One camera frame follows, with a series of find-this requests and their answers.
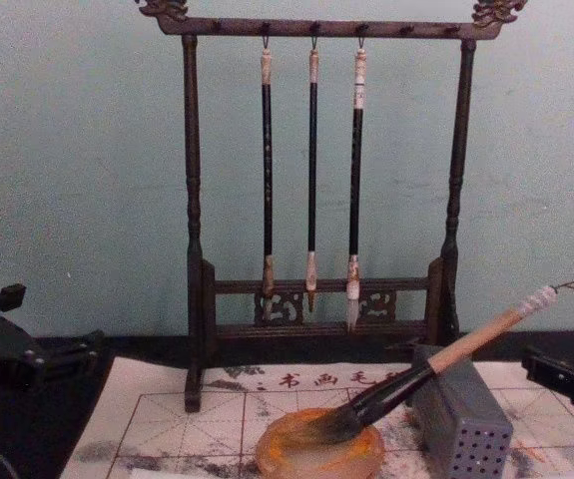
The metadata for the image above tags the white gridded felt mat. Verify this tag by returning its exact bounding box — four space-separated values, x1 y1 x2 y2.
60 353 574 479

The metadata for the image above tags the hanging brush with white tip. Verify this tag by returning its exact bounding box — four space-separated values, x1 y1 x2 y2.
345 33 370 334

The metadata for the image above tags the thin hanging brush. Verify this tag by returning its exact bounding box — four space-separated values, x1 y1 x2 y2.
305 33 322 314

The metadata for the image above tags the large brush with wooden handle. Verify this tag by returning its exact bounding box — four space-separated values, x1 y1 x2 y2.
309 280 574 446

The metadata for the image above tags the dark wooden brush rack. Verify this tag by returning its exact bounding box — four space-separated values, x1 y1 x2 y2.
134 0 530 414

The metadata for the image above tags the hanging brush with brown tip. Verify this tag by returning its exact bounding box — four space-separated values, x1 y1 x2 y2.
259 33 279 301

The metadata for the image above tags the grey perforated metal block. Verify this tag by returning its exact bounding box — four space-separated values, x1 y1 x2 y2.
407 342 515 479

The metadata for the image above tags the amber glass dish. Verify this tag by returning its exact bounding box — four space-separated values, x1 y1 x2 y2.
255 405 384 479

